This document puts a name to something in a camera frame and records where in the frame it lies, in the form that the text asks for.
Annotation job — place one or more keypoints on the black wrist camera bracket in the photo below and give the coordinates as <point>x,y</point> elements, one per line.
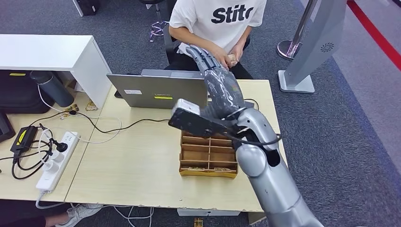
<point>200,125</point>

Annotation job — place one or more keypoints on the person's left forearm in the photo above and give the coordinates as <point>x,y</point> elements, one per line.
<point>246,36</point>

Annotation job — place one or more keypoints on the desk leg panel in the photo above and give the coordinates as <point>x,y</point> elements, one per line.
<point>255,219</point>

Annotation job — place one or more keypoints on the chrome stanchion post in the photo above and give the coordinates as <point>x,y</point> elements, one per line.
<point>286,50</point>

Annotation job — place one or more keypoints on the black computer case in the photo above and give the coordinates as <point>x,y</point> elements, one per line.
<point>87,6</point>

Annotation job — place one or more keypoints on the wooden card organizer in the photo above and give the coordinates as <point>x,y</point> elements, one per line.
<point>197,155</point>

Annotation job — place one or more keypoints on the white sneaker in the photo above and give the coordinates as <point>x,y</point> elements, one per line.
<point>80,212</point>

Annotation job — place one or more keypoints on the person's right forearm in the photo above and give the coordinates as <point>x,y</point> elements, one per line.
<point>188,36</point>

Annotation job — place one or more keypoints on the black power adapter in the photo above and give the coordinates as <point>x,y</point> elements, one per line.
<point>23,138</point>

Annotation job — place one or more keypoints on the white power strip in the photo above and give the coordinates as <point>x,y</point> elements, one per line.
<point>59,163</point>

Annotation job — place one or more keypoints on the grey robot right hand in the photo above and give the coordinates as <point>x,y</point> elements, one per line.
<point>224,91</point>

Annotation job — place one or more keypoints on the white desk beam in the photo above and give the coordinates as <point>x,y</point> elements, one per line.
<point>208,212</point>

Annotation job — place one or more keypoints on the white cabinet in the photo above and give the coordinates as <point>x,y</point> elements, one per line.
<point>47,51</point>

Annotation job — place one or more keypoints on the white plug charger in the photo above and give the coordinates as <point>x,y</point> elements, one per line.
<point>50,167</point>
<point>56,156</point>

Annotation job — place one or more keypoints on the small gold wrapped item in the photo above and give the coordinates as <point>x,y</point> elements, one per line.
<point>69,111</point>
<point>91,106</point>

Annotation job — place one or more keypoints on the person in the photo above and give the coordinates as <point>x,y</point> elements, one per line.
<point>219,28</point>
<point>31,219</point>

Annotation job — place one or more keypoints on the person's left hand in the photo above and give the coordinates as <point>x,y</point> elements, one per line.
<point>239,51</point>

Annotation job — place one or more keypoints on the person's right hand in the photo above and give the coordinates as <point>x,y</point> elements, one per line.
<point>221,58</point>

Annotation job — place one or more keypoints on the silver kiosk stand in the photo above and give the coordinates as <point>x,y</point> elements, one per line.
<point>313,47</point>

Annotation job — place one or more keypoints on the small black device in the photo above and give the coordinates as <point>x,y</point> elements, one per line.
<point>118,94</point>

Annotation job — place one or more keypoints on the chrome base stool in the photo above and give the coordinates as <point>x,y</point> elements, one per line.
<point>152,1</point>

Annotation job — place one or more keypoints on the grey laptop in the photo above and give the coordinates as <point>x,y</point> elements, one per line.
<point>150,92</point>

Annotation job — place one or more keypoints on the dark grey thermos bottle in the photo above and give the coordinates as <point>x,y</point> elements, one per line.
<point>53,89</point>

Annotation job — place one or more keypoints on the black bag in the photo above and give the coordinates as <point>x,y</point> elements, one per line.
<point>22,94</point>

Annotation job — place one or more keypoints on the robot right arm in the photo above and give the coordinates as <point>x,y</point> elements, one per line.
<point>269,175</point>

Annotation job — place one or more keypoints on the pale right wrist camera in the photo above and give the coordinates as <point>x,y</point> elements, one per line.
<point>186,106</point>

